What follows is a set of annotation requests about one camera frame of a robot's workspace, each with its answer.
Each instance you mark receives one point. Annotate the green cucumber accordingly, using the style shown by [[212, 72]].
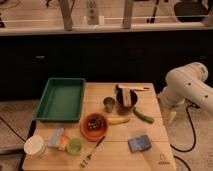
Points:
[[143, 117]]

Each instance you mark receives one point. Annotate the green plastic tray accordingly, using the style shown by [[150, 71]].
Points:
[[61, 100]]

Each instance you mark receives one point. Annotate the small metal cup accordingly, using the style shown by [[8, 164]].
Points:
[[109, 103]]

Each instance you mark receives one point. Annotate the light blue block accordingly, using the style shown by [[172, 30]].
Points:
[[54, 141]]

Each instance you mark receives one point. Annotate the green plastic cup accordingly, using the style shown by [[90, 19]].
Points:
[[74, 146]]

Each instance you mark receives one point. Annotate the white remote on counter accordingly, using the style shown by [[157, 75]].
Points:
[[92, 12]]

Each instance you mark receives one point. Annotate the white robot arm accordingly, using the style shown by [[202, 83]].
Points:
[[185, 83]]

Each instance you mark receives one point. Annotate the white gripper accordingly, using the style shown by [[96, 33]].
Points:
[[168, 112]]

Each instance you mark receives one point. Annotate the dark bowl with block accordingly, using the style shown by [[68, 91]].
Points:
[[126, 101]]

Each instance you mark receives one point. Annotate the blue sponge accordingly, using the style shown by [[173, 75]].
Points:
[[140, 143]]

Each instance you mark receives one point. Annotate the orange bowl with beans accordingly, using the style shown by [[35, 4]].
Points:
[[94, 126]]

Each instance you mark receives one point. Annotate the metal fork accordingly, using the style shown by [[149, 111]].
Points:
[[86, 159]]

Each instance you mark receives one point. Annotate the yellow banana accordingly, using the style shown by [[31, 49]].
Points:
[[118, 120]]

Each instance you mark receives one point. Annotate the orange block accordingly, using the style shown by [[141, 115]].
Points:
[[63, 142]]

